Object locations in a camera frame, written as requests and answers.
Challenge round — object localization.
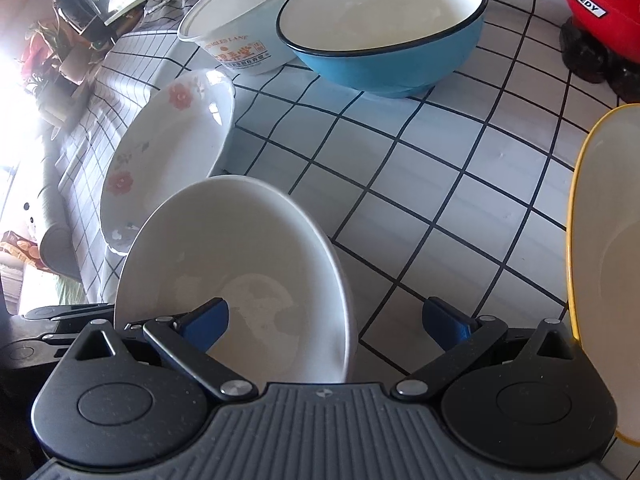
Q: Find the white printed paper bowl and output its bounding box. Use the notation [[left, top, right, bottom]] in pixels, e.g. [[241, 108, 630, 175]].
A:
[[178, 0, 295, 75]]

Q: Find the blue enamel bowl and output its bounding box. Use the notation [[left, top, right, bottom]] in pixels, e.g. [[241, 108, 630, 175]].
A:
[[276, 0, 488, 98]]

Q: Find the floral white shallow bowl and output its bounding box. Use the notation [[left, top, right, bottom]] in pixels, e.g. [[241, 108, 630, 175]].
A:
[[100, 70, 235, 256]]

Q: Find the yellow rimmed white bowl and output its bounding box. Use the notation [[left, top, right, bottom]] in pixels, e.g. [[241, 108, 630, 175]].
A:
[[566, 104, 639, 445]]

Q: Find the red panda robot figurine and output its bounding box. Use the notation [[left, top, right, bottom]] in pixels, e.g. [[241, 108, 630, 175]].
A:
[[560, 0, 640, 103]]

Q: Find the white checkered tablecloth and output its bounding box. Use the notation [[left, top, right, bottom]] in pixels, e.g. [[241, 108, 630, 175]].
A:
[[58, 0, 622, 385]]

